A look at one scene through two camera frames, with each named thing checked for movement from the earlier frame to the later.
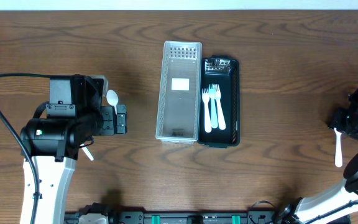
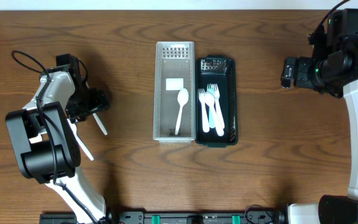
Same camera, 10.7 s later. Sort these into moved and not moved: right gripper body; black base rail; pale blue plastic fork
Moved: right gripper body; pale blue plastic fork
Not moved: black base rail
